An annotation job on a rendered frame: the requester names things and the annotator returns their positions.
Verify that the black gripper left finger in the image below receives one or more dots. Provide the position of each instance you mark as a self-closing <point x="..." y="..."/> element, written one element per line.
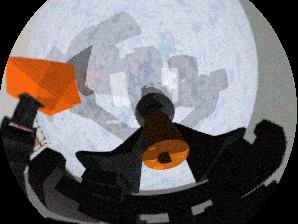
<point x="125" y="160"/>

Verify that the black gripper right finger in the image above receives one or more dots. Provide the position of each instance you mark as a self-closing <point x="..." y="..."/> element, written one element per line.
<point x="205" y="149"/>

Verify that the black stepped round pedestal with short shaft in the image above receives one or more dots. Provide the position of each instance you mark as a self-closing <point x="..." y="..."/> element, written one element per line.
<point x="153" y="102"/>

